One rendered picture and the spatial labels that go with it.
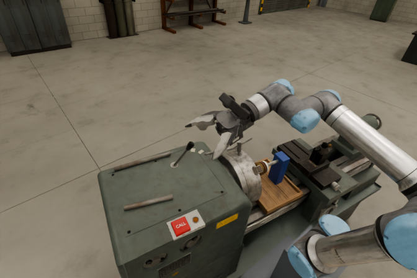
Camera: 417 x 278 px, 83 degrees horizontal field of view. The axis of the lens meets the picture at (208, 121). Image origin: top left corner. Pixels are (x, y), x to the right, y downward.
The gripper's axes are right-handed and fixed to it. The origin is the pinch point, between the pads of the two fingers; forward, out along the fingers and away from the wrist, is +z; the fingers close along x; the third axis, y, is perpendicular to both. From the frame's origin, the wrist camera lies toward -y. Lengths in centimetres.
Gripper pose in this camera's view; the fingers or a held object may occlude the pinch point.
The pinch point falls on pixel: (196, 141)
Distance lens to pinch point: 67.5
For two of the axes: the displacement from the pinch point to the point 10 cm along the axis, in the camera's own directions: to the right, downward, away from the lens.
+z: -8.2, 5.1, -2.5
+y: 1.6, 6.3, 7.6
